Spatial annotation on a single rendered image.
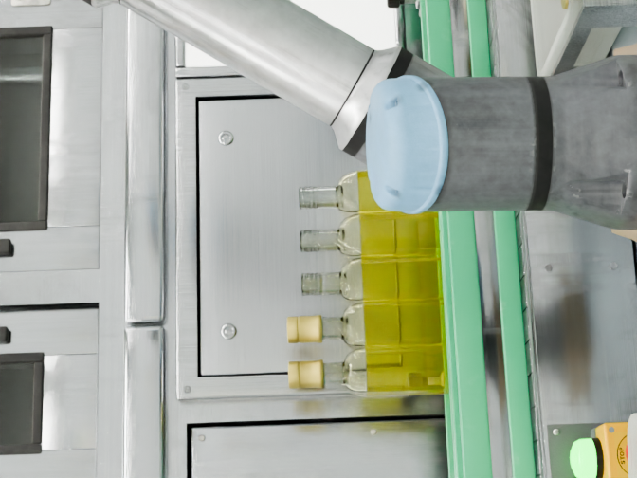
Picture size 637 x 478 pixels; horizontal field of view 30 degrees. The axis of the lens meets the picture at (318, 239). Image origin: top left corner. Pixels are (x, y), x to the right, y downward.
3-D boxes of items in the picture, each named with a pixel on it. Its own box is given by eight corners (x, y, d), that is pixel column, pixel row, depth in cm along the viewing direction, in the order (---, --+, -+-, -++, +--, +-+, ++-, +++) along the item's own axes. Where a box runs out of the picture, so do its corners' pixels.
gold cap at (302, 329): (321, 315, 153) (287, 316, 153) (321, 314, 149) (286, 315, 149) (322, 342, 153) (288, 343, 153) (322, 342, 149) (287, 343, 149)
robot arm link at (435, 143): (536, 221, 98) (372, 222, 98) (509, 203, 111) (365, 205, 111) (537, 73, 96) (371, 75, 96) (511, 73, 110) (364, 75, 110)
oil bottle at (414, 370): (507, 348, 153) (341, 355, 153) (514, 340, 147) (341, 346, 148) (511, 393, 151) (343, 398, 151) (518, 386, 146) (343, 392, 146)
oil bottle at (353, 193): (494, 176, 159) (335, 183, 159) (500, 163, 153) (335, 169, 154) (498, 217, 157) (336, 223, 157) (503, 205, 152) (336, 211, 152)
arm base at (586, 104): (659, 35, 96) (536, 36, 96) (665, 221, 95) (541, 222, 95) (613, 75, 111) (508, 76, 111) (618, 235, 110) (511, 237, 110)
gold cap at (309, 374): (323, 385, 147) (288, 386, 147) (323, 390, 151) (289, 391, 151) (322, 357, 148) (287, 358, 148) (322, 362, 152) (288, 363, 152)
